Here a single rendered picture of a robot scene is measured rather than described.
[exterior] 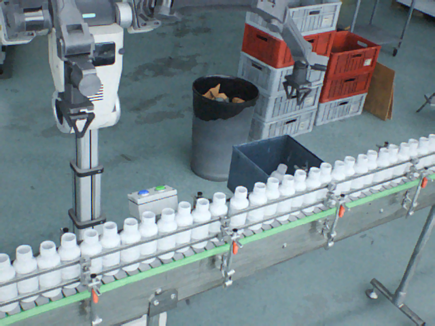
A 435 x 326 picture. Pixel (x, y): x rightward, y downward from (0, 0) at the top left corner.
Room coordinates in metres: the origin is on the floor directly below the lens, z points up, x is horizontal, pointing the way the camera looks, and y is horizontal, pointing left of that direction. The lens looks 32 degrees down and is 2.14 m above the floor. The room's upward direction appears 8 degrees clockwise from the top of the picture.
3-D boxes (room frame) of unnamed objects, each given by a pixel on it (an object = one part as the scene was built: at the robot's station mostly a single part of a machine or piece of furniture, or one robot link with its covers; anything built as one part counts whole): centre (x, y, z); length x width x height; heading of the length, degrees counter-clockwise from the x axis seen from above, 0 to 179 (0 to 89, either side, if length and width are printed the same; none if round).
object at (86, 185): (1.80, 0.51, 0.74); 0.11 x 0.11 x 0.40; 37
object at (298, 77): (2.05, -0.27, 1.33); 0.10 x 0.07 x 0.07; 38
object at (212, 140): (3.37, 0.01, 0.32); 0.45 x 0.45 x 0.64
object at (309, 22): (4.11, -0.40, 1.00); 0.61 x 0.41 x 0.22; 134
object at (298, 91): (2.03, -0.28, 1.26); 0.07 x 0.07 x 0.09; 38
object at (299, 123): (4.11, -0.40, 0.11); 0.61 x 0.41 x 0.22; 133
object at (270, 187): (1.52, -0.19, 1.08); 0.06 x 0.06 x 0.17
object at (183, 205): (1.31, 0.08, 1.08); 0.06 x 0.06 x 0.17
